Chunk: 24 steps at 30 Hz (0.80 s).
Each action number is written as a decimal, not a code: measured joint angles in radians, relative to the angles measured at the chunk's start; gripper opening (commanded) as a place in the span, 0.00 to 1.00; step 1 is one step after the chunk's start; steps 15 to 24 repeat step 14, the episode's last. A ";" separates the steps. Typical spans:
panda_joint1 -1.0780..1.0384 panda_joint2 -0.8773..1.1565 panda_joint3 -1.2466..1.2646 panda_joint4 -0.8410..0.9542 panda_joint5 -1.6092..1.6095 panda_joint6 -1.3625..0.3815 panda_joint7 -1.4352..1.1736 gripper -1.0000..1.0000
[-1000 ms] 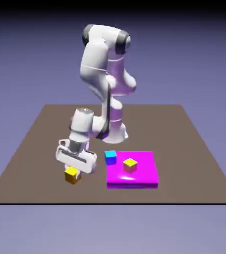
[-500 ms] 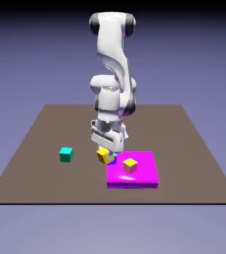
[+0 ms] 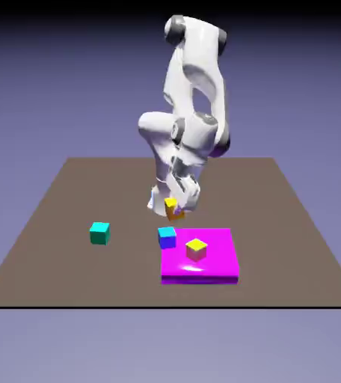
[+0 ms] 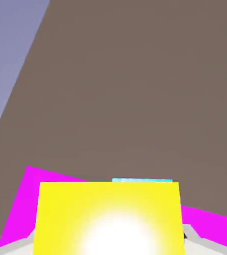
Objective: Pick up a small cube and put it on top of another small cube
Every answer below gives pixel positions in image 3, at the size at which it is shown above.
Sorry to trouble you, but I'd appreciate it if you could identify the small blue cube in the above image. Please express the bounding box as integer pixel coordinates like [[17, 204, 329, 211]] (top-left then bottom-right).
[[157, 226, 178, 250]]

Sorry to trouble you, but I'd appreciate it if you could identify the large magenta box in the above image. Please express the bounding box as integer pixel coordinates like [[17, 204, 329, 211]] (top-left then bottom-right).
[[160, 227, 240, 286]]

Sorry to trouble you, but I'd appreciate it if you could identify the small yellow cube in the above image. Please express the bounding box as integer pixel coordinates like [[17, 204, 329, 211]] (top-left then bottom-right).
[[185, 237, 209, 263]]

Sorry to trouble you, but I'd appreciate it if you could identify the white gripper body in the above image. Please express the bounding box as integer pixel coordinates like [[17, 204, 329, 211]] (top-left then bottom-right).
[[165, 174, 202, 212]]

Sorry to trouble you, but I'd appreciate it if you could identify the small orange cube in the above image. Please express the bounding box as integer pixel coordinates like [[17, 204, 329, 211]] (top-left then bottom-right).
[[164, 197, 186, 222]]

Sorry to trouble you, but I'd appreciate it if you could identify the small green cube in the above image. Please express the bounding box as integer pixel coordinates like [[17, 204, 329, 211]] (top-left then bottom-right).
[[88, 221, 111, 246]]

